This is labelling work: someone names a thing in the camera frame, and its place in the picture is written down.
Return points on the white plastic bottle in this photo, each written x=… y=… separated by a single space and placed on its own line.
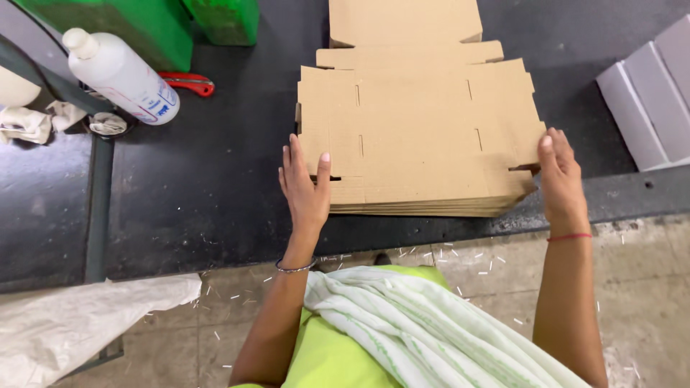
x=121 y=75

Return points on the stack of cardboard blanks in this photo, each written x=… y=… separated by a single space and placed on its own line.
x=415 y=134

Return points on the white woven sack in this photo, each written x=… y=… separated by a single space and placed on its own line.
x=81 y=323

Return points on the person's left hand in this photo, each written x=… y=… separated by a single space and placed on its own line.
x=304 y=194

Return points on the small crumpled white cloth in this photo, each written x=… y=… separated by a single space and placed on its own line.
x=108 y=124

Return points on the stack of grey boxes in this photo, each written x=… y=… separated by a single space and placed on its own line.
x=649 y=97

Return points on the grey metal machine frame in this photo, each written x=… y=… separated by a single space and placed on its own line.
x=59 y=86

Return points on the small green plastic container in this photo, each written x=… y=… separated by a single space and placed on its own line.
x=223 y=19

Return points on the white green striped scarf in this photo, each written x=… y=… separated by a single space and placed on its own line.
x=426 y=328

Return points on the silver bangle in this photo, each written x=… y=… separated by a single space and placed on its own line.
x=295 y=267

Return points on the person's right hand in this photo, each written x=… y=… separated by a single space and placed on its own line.
x=560 y=186

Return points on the lime green garment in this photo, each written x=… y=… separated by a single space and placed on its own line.
x=334 y=355

